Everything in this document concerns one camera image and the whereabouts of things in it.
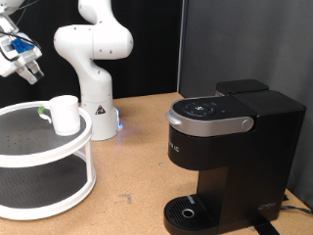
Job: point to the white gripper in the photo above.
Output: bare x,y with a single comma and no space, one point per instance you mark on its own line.
13,63

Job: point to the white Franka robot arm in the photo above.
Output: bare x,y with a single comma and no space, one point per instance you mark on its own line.
94,42

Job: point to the black Keurig coffee machine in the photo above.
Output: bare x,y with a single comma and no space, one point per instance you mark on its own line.
254,169

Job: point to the white mug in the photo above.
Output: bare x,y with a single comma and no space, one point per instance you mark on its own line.
65,114

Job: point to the white two-tier turntable shelf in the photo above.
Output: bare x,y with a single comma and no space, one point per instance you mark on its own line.
32,156

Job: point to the black backdrop curtain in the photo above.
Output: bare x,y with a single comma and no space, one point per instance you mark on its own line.
153,49

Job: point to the black tape strip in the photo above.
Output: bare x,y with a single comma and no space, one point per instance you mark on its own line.
265,228

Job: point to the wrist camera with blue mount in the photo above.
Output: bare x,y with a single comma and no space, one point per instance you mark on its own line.
22,45

